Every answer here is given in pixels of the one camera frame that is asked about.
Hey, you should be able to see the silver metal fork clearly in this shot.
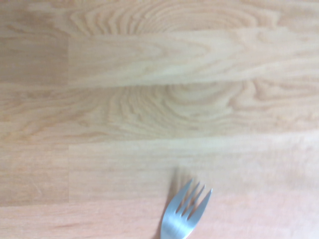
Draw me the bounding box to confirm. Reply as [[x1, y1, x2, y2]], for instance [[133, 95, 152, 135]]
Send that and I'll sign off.
[[159, 177, 214, 239]]

